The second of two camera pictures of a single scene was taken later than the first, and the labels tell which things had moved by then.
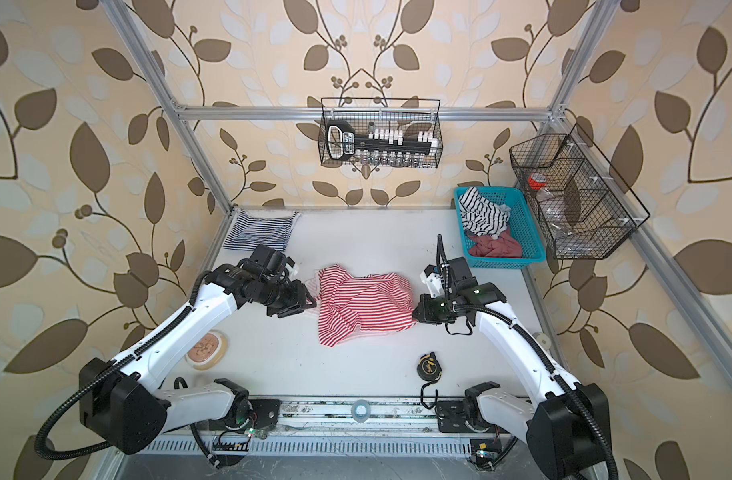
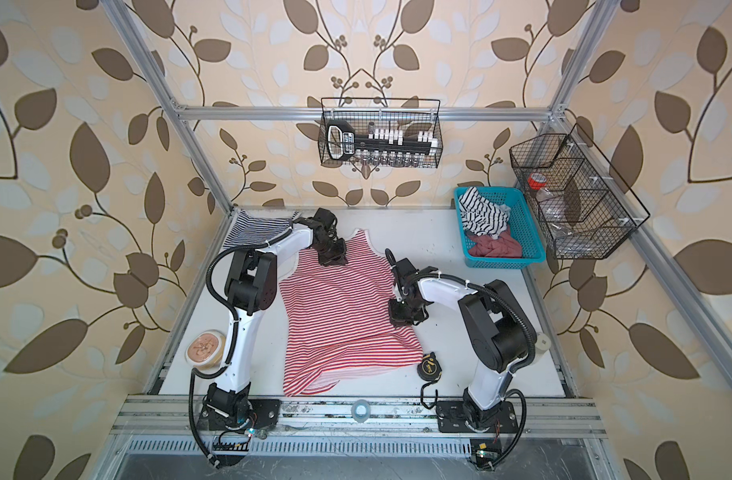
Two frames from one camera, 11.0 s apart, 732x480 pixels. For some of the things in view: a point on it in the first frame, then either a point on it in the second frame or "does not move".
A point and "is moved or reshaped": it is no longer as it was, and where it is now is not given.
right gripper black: x=426 y=314 → x=397 y=318
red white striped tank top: x=359 y=307 is moved or reshaped
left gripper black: x=298 y=300 → x=340 y=257
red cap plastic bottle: x=538 y=181 does not move
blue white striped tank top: x=252 y=228 does not move
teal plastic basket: x=520 y=222 does not move
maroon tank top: x=488 y=246 does not move
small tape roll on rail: x=360 y=411 does not move
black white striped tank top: x=481 y=217 does not move
